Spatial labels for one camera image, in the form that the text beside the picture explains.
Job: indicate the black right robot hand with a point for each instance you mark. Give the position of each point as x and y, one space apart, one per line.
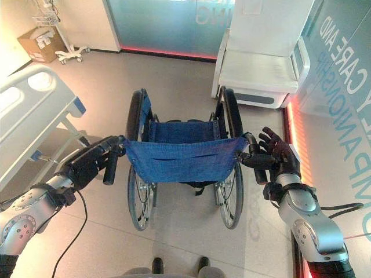
272 156

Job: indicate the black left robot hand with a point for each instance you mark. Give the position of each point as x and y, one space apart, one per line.
87 165

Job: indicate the blue fabric wheelchair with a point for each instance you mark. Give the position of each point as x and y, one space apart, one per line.
182 150

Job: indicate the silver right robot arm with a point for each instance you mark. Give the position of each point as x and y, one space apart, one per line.
313 220

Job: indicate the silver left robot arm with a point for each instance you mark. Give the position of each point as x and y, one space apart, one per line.
24 211

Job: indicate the white hospital bed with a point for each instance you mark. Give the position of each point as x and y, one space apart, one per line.
32 116

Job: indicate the white armchair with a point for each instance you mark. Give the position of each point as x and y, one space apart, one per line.
259 58

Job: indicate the brown cardboard box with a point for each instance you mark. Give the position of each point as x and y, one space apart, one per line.
39 43

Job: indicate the white wheeled equipment stand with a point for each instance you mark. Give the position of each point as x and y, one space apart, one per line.
62 34

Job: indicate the silver robot legs and feet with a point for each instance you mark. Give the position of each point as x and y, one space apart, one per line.
179 267

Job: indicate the frosted glass partition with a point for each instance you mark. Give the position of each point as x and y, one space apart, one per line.
171 24

